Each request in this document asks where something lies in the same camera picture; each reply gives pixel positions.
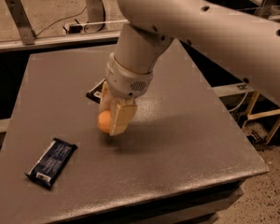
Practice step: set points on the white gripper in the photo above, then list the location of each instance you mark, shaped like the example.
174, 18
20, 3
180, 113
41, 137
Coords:
126, 82

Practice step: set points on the orange fruit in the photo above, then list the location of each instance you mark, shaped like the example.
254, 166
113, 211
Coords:
104, 121

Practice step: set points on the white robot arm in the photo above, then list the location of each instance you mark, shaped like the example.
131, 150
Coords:
243, 44

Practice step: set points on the black rxbar wrapper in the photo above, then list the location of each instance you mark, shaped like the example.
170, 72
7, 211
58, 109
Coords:
95, 93

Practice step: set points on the blue rxbar wrapper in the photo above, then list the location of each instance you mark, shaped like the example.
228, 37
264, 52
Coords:
51, 163

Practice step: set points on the grey pole base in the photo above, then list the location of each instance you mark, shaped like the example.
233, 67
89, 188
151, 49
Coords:
96, 16

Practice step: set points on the horizontal metal rail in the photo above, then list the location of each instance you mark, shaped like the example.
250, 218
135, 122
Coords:
61, 42

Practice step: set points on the yellow wooden frame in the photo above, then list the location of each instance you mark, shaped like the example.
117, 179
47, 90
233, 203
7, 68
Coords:
249, 116

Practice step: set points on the left metal rail bracket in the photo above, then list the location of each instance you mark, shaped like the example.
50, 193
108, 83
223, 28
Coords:
18, 14

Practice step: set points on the metal rail bracket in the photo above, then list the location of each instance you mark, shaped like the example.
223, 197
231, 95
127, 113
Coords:
264, 9
18, 14

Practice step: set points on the right metal rail bracket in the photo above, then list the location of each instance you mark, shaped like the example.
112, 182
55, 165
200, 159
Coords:
264, 9

